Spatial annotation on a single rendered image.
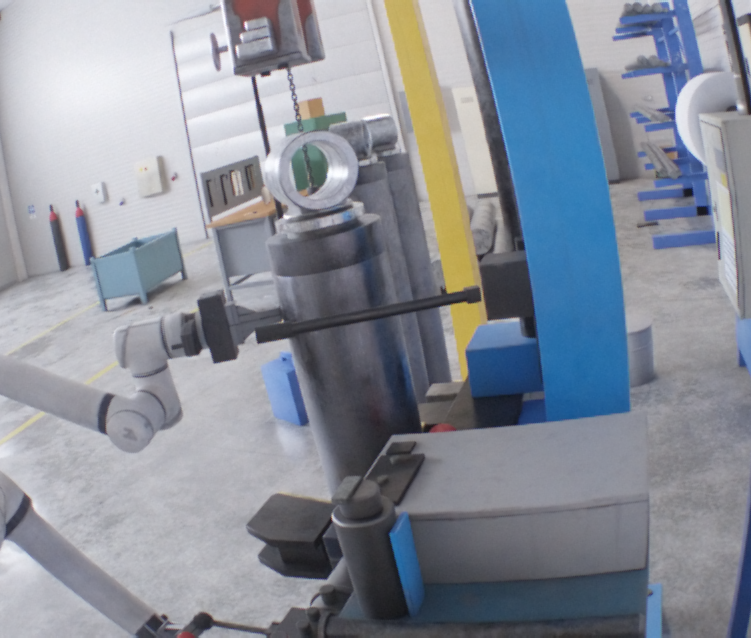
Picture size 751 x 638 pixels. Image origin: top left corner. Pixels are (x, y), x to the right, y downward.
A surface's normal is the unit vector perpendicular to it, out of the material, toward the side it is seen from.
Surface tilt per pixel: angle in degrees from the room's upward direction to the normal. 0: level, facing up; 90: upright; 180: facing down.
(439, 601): 0
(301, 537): 0
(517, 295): 90
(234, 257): 90
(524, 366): 90
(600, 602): 0
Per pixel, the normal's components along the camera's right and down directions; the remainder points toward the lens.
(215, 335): 0.06, 0.24
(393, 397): 0.63, 0.07
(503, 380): -0.31, 0.30
